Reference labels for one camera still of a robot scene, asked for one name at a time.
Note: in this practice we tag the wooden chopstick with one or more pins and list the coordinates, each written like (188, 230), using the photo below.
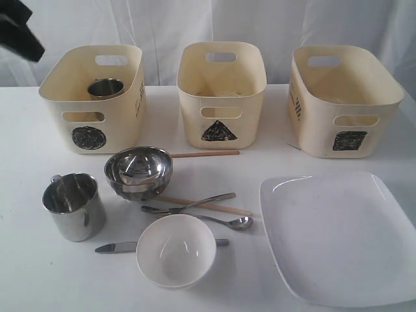
(205, 154)
(209, 206)

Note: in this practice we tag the steel bowl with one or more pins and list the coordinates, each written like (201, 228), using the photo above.
(140, 173)

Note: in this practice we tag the steel spoon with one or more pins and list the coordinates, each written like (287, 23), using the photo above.
(239, 224)

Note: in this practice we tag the steel fork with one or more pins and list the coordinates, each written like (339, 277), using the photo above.
(177, 210)

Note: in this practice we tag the white round bowl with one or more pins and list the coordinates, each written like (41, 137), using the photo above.
(176, 252)

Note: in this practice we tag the steel mug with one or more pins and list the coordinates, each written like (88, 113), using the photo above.
(105, 88)
(75, 206)

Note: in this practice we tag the steel table knife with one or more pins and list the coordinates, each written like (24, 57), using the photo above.
(117, 248)

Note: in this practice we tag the cream bin with triangle mark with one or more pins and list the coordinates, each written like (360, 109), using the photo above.
(221, 89)

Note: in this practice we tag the cream bin with circle mark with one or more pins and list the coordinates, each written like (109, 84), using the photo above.
(89, 125)

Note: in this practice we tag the cream bin with square mark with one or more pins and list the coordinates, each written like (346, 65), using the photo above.
(340, 100)

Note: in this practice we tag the white square plate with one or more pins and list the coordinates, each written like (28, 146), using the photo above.
(339, 240)

